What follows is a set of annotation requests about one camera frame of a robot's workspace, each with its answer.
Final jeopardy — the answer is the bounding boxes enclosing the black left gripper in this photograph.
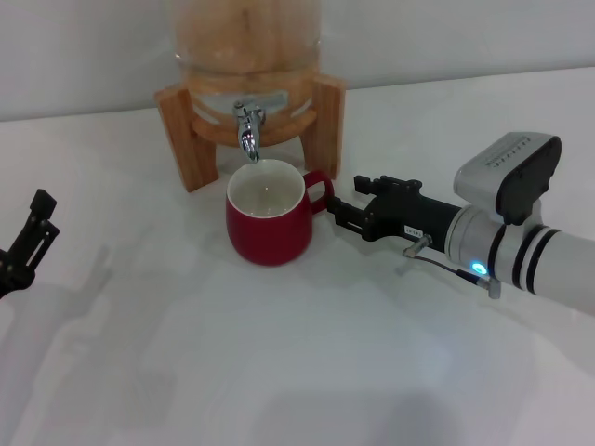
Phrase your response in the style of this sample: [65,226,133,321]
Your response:
[0,188,60,301]

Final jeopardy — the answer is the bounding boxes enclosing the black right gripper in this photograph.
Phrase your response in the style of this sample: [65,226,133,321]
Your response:
[324,175,461,255]

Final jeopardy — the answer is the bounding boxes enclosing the red ceramic cup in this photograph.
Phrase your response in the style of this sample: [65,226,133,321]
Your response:
[225,158,336,268]

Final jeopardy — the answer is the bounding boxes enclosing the chrome faucet tap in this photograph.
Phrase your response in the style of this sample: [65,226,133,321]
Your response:
[231,98,267,165]

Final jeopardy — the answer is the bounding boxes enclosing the wooden dispenser stand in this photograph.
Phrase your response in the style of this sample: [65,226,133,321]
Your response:
[154,72,348,194]

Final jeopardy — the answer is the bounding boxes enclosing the glass drink dispenser jar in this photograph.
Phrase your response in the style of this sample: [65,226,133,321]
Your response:
[169,0,324,149]

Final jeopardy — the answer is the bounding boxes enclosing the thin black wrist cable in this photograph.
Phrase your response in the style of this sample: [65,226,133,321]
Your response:
[402,234,504,296]

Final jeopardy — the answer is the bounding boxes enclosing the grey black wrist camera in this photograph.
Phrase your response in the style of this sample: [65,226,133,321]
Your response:
[454,132,562,227]

